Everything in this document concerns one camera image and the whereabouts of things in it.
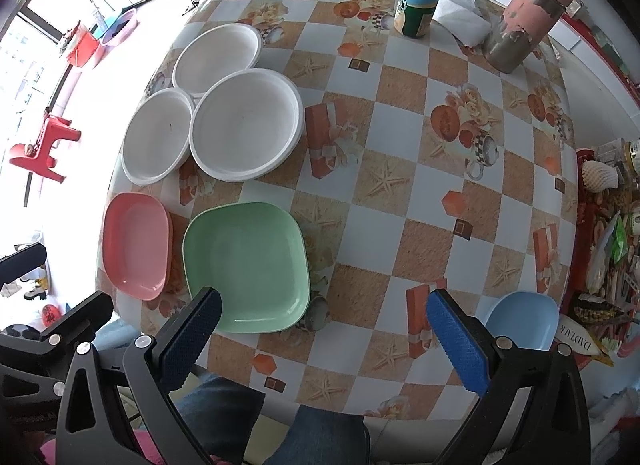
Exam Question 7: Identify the checkered patterned tablecloth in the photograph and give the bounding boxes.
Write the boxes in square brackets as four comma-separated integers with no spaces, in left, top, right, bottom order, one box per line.
[94,0,582,421]

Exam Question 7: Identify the green square plate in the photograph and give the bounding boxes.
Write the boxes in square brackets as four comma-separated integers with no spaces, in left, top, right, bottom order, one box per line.
[182,202,310,334]

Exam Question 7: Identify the blue green drink bottle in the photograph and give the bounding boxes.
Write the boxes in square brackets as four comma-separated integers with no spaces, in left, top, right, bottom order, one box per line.
[394,0,439,38]

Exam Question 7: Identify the red bucket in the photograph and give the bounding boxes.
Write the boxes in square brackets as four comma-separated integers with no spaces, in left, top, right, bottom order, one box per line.
[58,22,100,68]

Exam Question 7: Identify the person's jeans legs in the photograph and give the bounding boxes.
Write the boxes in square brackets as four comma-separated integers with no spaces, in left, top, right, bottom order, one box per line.
[176,374,370,465]

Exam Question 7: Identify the white bowl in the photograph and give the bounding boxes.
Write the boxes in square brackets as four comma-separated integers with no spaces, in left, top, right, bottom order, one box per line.
[172,23,262,99]
[189,69,304,182]
[122,87,194,186]

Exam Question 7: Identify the blue square plate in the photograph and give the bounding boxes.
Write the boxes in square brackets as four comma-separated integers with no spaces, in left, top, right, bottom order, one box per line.
[484,292,560,351]

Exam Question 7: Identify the red plastic stool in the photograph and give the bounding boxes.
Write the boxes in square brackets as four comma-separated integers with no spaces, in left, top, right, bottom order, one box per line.
[9,113,81,184]

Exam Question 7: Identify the pink steel thermos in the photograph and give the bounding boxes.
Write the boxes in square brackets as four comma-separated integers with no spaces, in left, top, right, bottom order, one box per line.
[483,0,573,73]

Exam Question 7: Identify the white tissue paper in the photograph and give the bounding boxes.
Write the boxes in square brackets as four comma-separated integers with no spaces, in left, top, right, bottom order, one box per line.
[433,0,491,48]

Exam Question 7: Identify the pink basin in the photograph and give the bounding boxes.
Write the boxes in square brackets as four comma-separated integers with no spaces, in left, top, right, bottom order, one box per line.
[96,8,139,57]

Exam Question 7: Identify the pink square plate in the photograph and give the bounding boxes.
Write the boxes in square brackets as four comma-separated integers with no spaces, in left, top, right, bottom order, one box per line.
[102,192,172,301]

